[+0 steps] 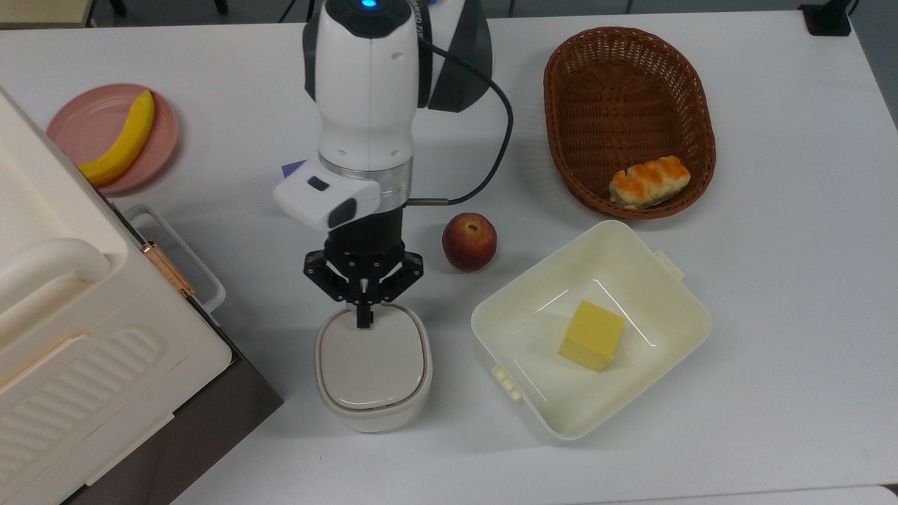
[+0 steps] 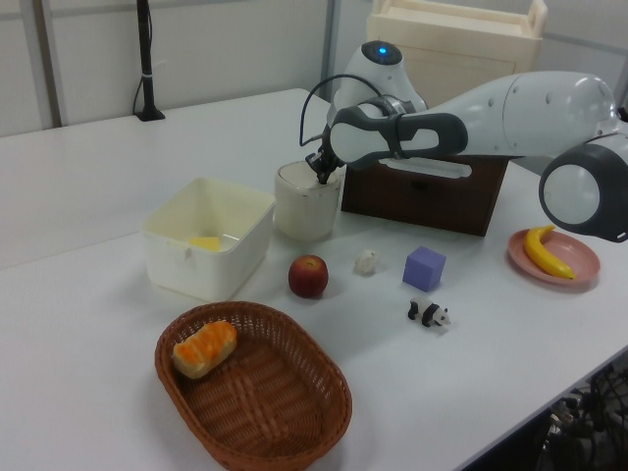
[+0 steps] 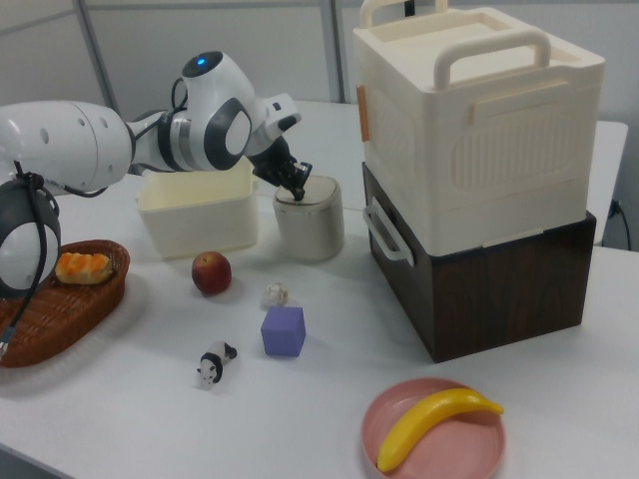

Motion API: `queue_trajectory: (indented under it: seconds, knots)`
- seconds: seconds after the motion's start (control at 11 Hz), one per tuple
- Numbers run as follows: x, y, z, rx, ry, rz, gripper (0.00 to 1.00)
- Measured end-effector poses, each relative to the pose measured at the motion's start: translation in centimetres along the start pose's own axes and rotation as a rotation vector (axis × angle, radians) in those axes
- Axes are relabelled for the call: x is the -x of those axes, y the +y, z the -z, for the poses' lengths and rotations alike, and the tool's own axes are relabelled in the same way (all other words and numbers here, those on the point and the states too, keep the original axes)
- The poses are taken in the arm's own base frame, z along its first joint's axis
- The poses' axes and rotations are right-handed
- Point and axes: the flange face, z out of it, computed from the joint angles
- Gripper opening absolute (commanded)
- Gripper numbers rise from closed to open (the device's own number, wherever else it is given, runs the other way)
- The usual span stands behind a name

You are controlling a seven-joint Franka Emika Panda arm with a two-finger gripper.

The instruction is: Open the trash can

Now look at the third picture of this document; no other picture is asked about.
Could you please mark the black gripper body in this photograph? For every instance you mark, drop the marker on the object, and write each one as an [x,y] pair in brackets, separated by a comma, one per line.
[272,164]

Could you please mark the cream open plastic bin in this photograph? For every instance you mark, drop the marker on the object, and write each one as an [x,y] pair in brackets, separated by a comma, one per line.
[199,219]

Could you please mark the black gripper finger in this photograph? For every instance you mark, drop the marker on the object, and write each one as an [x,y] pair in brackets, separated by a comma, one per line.
[303,172]
[293,187]

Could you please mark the small beige trash can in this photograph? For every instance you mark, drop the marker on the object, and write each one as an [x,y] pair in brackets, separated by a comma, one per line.
[309,224]

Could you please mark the orange-topped bread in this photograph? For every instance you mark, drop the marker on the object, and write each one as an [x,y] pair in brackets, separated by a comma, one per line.
[82,267]

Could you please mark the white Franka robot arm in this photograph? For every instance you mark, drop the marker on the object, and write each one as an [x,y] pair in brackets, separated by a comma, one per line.
[85,144]

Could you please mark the panda figurine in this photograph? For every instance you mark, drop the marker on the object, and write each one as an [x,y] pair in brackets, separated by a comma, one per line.
[214,364]

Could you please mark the dark wood-grain box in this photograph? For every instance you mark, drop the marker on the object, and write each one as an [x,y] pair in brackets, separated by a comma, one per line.
[499,294]

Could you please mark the brown wicker basket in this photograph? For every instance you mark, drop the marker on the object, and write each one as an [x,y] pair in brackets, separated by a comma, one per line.
[65,319]

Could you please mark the red apple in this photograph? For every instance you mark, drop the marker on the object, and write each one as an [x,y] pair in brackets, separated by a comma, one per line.
[211,273]

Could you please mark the purple cube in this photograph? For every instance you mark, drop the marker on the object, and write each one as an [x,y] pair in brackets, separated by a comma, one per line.
[282,332]

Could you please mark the pink plate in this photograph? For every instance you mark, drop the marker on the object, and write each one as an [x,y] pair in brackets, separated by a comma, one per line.
[449,444]

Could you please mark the yellow banana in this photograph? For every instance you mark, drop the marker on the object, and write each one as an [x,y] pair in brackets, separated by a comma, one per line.
[429,419]

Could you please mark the white garlic bulb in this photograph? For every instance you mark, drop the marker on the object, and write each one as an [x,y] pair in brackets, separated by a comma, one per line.
[275,294]

